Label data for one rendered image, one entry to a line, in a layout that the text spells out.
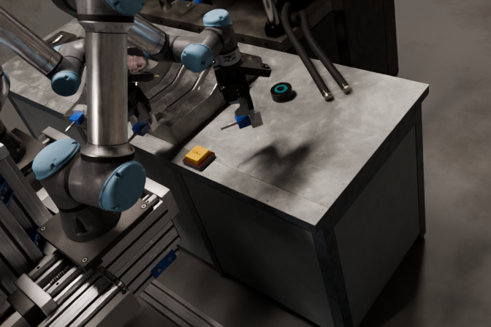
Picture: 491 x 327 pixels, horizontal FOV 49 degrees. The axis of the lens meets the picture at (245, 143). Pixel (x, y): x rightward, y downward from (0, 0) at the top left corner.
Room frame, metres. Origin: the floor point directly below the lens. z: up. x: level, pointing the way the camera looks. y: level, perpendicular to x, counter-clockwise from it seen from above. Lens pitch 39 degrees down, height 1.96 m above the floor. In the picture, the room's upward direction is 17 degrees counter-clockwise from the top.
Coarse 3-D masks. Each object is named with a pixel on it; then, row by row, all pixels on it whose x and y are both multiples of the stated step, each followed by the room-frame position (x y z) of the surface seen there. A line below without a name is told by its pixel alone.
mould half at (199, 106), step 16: (176, 64) 1.88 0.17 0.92; (192, 80) 1.76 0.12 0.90; (208, 80) 1.72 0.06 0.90; (176, 96) 1.71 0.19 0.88; (192, 96) 1.68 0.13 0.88; (208, 96) 1.65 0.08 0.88; (176, 112) 1.60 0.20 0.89; (192, 112) 1.59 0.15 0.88; (208, 112) 1.63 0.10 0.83; (160, 128) 1.58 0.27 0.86; (176, 128) 1.54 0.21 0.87; (192, 128) 1.57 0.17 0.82; (176, 144) 1.53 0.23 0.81
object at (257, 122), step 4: (256, 108) 1.39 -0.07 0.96; (256, 112) 1.37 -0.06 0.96; (236, 116) 1.40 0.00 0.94; (240, 116) 1.39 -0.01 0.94; (244, 116) 1.38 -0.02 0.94; (248, 116) 1.37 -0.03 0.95; (256, 116) 1.36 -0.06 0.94; (260, 116) 1.37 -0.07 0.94; (236, 120) 1.38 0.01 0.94; (240, 120) 1.37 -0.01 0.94; (244, 120) 1.36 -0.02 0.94; (248, 120) 1.37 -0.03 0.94; (256, 120) 1.36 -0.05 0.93; (260, 120) 1.37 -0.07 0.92; (228, 124) 1.38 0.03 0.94; (232, 124) 1.38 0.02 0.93; (236, 124) 1.38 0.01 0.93; (240, 124) 1.36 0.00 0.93; (244, 124) 1.36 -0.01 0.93; (248, 124) 1.37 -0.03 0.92; (252, 124) 1.36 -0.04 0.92; (256, 124) 1.36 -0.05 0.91; (260, 124) 1.37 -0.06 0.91; (224, 128) 1.37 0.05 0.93; (240, 128) 1.36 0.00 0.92
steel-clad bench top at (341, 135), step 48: (240, 48) 2.06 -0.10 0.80; (48, 96) 2.15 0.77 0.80; (336, 96) 1.53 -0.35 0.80; (384, 96) 1.45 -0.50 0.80; (144, 144) 1.60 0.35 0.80; (192, 144) 1.51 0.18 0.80; (240, 144) 1.43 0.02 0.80; (288, 144) 1.36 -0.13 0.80; (336, 144) 1.29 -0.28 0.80; (240, 192) 1.21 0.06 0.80; (288, 192) 1.15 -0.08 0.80; (336, 192) 1.09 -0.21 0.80
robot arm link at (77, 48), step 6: (72, 42) 1.53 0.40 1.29; (78, 42) 1.51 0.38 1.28; (84, 42) 1.51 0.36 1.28; (54, 48) 1.53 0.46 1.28; (60, 48) 1.52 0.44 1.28; (66, 48) 1.50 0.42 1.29; (72, 48) 1.49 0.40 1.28; (78, 48) 1.50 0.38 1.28; (84, 48) 1.49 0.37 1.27; (66, 54) 1.46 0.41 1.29; (72, 54) 1.46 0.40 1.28; (78, 54) 1.47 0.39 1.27; (84, 54) 1.49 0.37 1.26; (84, 60) 1.47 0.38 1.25; (84, 66) 1.46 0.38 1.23
